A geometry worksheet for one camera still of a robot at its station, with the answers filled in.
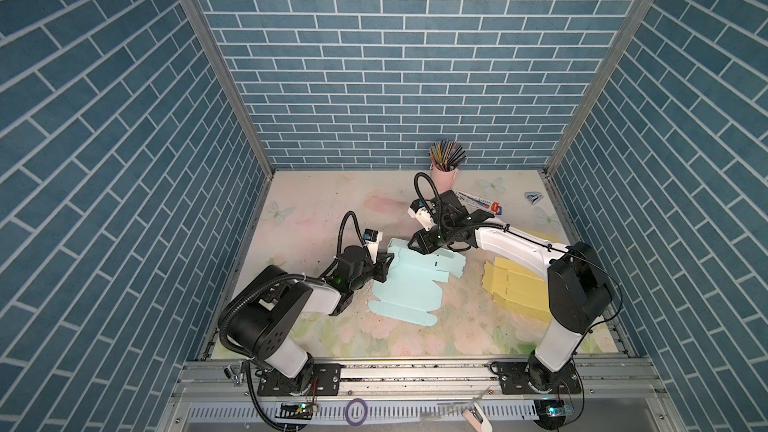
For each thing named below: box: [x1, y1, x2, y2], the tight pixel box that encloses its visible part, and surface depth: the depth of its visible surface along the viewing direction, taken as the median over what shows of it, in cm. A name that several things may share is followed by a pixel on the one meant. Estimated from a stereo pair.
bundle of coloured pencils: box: [428, 139, 467, 172], surface depth 110 cm
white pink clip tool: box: [462, 386, 493, 432], surface depth 69 cm
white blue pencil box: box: [453, 190, 503, 216], surface depth 113 cm
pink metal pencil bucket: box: [430, 162, 459, 194], surface depth 110 cm
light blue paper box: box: [368, 238, 467, 327], surface depth 90 cm
